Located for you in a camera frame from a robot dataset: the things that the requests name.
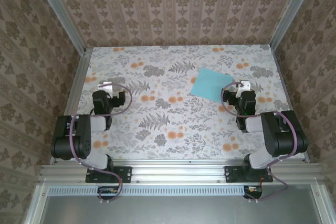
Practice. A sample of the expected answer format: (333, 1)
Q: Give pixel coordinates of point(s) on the floral patterned table cover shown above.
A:
(183, 145)

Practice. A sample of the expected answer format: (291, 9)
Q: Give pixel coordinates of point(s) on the grey metal panel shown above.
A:
(183, 211)

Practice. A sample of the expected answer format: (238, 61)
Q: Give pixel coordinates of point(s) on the aluminium table side rail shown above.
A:
(73, 103)
(291, 103)

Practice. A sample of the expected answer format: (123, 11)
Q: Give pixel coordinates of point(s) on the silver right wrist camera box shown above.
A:
(245, 84)

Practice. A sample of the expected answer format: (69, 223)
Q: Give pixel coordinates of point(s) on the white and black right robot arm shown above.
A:
(283, 140)

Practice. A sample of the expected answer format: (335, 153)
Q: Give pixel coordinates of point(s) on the aluminium lower frame rail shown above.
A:
(35, 208)
(324, 203)

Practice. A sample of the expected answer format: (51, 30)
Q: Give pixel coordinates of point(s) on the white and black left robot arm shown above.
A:
(81, 140)

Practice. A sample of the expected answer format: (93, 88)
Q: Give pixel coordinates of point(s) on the black connector board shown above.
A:
(105, 191)
(253, 193)

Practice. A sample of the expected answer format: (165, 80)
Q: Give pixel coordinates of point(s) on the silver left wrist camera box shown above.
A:
(105, 86)

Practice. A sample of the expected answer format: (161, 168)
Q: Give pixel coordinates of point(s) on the light blue paper sheet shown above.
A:
(207, 85)

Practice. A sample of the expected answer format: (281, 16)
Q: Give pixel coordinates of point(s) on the aluminium cross beam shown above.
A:
(178, 171)

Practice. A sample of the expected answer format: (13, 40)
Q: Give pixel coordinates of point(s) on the aluminium corner post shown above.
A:
(292, 11)
(62, 14)

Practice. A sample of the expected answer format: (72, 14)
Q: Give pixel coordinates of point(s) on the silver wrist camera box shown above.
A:
(245, 84)
(105, 86)

